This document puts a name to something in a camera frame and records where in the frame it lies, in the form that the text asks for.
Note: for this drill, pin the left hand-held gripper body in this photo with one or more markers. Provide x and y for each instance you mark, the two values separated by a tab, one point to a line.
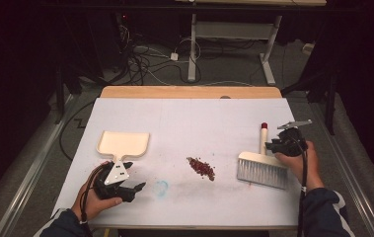
117	174

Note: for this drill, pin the person's right hand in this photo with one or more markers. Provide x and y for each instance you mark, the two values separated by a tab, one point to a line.
308	171

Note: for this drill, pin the wooden table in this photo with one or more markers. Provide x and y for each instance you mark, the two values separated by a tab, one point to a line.
174	92

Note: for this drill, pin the metal floor rail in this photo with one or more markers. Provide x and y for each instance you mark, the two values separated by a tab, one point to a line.
33	171
349	171

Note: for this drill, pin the white desk frame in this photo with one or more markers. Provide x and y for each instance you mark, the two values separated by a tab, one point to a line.
234	30

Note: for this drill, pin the black metal stand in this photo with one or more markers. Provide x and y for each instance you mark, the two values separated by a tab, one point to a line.
59	98
331	98

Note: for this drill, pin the person's left hand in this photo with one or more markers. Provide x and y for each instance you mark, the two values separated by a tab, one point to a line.
87	202

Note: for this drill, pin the white power adapter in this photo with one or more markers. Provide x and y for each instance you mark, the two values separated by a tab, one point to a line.
174	56

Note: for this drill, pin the small white box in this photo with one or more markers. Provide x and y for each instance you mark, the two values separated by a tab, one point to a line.
308	48

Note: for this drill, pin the cream hand brush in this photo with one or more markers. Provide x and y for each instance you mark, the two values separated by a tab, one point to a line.
260	169

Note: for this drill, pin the cream dustpan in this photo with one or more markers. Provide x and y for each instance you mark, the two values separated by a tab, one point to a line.
122	143

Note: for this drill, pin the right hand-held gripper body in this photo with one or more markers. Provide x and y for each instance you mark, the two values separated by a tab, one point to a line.
293	141

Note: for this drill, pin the white table mat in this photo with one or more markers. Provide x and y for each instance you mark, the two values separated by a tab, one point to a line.
191	121

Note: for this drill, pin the heap of small red beans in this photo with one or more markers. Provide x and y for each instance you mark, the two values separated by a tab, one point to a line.
201	168

